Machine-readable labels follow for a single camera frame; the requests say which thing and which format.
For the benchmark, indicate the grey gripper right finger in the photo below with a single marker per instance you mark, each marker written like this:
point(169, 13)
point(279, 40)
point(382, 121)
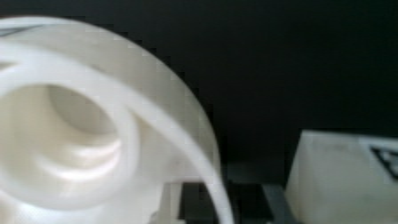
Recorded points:
point(256, 194)

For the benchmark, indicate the white stool leg middle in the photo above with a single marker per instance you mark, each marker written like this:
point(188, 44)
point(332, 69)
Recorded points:
point(341, 188)

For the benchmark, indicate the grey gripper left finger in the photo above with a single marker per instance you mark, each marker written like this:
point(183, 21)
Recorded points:
point(165, 216)

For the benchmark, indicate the white round stool seat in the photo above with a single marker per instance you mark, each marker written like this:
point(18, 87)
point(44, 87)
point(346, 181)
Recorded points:
point(105, 132)

